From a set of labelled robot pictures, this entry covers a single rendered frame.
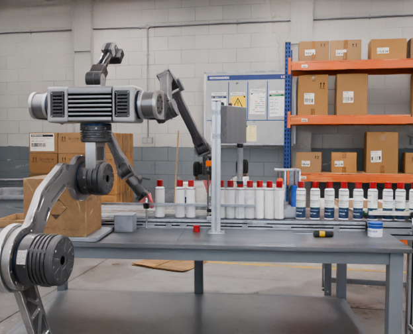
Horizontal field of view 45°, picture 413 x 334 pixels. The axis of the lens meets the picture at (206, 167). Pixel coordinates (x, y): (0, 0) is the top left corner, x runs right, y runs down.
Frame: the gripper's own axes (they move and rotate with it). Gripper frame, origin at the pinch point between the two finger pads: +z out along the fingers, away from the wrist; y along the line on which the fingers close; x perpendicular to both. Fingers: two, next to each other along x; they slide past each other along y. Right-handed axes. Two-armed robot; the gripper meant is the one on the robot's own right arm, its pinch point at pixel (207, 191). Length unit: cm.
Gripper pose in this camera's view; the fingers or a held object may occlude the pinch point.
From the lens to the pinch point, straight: 276.4
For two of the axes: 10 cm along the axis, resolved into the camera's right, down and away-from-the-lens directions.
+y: -10.0, -0.2, 0.8
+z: -0.1, 10.0, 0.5
